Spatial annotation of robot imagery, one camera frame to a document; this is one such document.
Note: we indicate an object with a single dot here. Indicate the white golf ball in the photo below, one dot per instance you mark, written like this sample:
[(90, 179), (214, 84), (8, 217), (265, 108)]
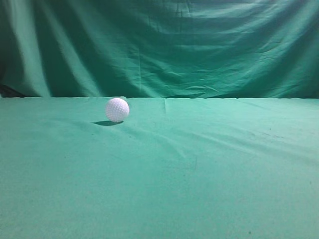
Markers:
[(117, 110)]

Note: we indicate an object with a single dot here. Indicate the green backdrop curtain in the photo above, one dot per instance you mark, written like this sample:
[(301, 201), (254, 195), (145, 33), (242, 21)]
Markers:
[(159, 48)]

